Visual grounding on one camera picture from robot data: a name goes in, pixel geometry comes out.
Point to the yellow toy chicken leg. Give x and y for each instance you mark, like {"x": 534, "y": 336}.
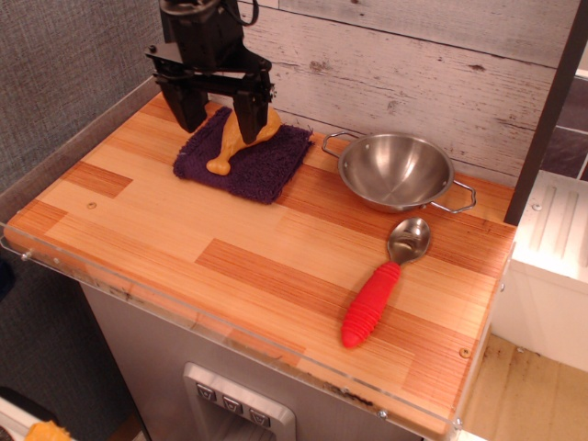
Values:
{"x": 232, "y": 141}

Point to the white toy sink unit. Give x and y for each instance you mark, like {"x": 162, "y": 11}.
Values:
{"x": 542, "y": 300}

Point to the purple knitted towel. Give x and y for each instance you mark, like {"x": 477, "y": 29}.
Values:
{"x": 257, "y": 173}

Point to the dark grey right post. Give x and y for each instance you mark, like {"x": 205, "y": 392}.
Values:
{"x": 560, "y": 87}

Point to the red handled metal spoon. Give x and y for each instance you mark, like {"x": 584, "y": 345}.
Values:
{"x": 407, "y": 242}

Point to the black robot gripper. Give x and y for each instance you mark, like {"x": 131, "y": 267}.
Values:
{"x": 212, "y": 35}

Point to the orange fuzzy object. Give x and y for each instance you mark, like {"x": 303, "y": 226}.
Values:
{"x": 47, "y": 431}

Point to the clear acrylic edge guard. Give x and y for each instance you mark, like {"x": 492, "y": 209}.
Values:
{"x": 201, "y": 294}

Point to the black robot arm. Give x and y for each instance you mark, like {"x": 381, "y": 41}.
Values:
{"x": 203, "y": 53}

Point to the silver dispenser button panel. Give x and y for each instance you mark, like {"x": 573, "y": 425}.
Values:
{"x": 226, "y": 410}

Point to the small steel bowl with handles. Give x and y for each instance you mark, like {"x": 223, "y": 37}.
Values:
{"x": 396, "y": 172}

